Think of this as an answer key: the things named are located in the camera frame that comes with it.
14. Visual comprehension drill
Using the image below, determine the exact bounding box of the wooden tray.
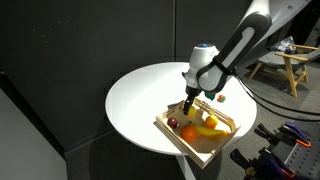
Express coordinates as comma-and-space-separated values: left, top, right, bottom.
155, 99, 240, 168

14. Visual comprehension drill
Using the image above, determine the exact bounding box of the purple orange clamp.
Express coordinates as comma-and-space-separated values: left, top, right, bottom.
254, 122, 312, 148

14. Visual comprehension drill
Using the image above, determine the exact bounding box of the wooden armchair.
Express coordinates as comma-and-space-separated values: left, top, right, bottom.
249, 36, 320, 97

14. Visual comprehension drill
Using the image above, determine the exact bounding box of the yellow-orange peach toy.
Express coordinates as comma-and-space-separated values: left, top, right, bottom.
205, 115, 219, 128

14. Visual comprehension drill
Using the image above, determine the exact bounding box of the black purple clamp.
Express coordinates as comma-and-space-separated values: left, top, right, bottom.
230, 148, 296, 180

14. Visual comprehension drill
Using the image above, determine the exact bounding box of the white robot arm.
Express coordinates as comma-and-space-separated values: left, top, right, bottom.
182, 0, 311, 115

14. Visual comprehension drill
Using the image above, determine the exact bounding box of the red strawberry toy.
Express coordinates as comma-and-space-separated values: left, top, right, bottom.
217, 95, 226, 103

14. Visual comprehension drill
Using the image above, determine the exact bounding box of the round white table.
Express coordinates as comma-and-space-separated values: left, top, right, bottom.
105, 62, 257, 155

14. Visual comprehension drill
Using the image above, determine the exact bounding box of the orange toy fruit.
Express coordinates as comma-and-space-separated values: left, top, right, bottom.
180, 125, 197, 142

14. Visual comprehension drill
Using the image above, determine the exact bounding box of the black perforated breadboard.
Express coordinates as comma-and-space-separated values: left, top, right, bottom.
271, 121, 320, 180

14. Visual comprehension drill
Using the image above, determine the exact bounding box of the dark red plum toy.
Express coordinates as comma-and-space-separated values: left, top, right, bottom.
167, 118, 179, 128

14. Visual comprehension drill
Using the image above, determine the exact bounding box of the yellow lemon toy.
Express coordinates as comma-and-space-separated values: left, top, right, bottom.
187, 106, 197, 116

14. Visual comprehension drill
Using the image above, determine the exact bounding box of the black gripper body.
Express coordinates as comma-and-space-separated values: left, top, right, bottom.
185, 86, 201, 100

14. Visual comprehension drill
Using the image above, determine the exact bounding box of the yellow banana toy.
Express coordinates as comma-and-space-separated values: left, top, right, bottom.
191, 123, 229, 137

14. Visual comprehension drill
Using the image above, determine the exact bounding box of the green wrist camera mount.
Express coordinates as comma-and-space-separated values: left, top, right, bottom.
205, 92, 216, 101

